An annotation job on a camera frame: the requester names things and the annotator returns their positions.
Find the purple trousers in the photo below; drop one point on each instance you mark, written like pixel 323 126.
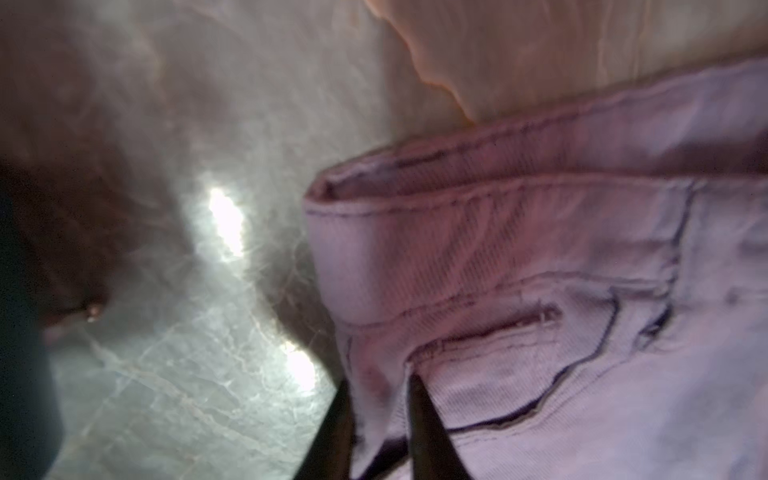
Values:
pixel 583 291

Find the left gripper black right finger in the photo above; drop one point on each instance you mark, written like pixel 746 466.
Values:
pixel 432 453

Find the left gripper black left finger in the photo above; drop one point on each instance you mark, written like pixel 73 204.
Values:
pixel 329 455

